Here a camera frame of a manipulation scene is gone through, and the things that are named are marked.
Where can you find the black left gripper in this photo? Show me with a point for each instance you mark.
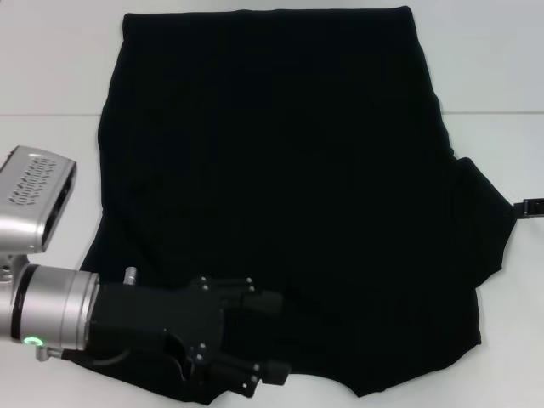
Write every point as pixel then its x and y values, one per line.
pixel 149 310

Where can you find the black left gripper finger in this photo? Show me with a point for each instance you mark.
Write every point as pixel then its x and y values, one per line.
pixel 276 373

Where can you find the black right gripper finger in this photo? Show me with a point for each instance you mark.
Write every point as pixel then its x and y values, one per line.
pixel 531 208

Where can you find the black t-shirt with FREE print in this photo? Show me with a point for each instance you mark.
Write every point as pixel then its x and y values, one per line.
pixel 272 149

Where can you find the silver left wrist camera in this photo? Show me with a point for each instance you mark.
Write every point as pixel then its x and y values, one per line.
pixel 30 204

